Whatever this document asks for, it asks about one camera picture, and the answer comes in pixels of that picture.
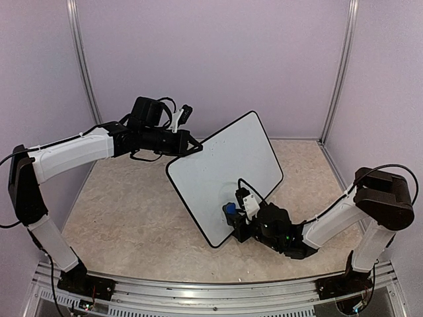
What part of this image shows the aluminium front rail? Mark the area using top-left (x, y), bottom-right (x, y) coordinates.
top-left (22, 262), bottom-right (409, 316)

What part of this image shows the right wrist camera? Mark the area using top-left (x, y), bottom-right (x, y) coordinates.
top-left (235, 178), bottom-right (266, 223)

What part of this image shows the left aluminium frame post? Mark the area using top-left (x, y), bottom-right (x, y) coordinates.
top-left (66, 0), bottom-right (102, 124)

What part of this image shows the aluminium frame post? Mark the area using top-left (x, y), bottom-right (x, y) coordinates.
top-left (66, 0), bottom-right (102, 124)
top-left (319, 0), bottom-right (360, 147)

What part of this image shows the blue whiteboard eraser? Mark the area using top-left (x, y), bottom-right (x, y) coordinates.
top-left (222, 202), bottom-right (238, 217)

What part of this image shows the right aluminium frame post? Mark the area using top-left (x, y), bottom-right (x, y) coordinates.
top-left (319, 0), bottom-right (360, 147)

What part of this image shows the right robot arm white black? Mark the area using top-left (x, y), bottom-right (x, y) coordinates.
top-left (222, 164), bottom-right (418, 293)

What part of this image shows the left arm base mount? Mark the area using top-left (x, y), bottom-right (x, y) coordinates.
top-left (58, 262), bottom-right (116, 301)

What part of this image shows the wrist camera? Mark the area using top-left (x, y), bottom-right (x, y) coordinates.
top-left (235, 178), bottom-right (266, 223)
top-left (169, 104), bottom-right (193, 133)

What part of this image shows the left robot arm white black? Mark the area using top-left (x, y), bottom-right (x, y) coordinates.
top-left (6, 96), bottom-right (202, 294)

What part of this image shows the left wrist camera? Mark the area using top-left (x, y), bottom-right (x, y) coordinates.
top-left (169, 104), bottom-right (193, 133)

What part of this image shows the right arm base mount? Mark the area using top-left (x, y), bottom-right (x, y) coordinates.
top-left (315, 251), bottom-right (374, 300)

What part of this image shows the white whiteboard black frame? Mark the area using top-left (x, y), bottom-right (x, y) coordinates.
top-left (166, 110), bottom-right (284, 248)

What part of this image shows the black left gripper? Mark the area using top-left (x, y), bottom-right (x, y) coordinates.
top-left (142, 127), bottom-right (204, 157)

